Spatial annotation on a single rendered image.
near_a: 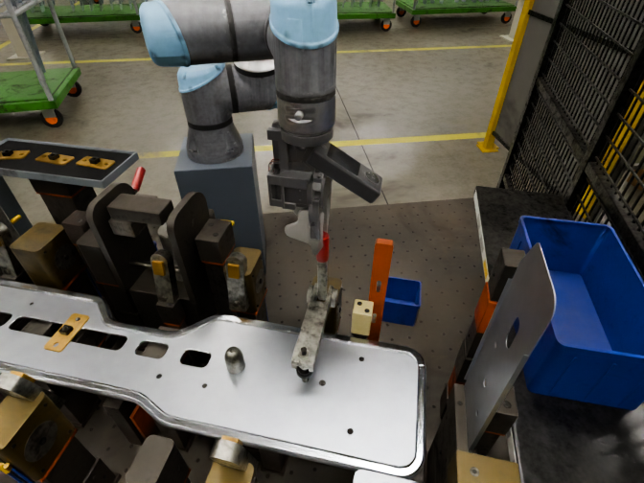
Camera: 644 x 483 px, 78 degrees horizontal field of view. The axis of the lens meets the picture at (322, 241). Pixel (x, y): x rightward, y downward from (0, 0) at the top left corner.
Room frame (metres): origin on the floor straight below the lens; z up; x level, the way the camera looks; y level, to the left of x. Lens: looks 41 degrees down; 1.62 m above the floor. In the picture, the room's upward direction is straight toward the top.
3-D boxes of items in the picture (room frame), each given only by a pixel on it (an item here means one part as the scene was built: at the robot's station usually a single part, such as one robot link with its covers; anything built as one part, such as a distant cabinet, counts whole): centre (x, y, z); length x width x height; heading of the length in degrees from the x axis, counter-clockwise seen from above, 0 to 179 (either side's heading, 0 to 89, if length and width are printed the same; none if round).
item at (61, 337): (0.46, 0.48, 1.01); 0.08 x 0.04 x 0.01; 167
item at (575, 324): (0.45, -0.44, 1.09); 0.30 x 0.17 x 0.13; 169
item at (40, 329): (0.47, 0.56, 0.84); 0.12 x 0.05 x 0.29; 168
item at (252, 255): (0.60, 0.16, 0.88); 0.11 x 0.07 x 0.37; 168
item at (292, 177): (0.50, 0.03, 1.33); 0.09 x 0.08 x 0.12; 78
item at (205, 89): (1.00, 0.29, 1.27); 0.13 x 0.12 x 0.14; 105
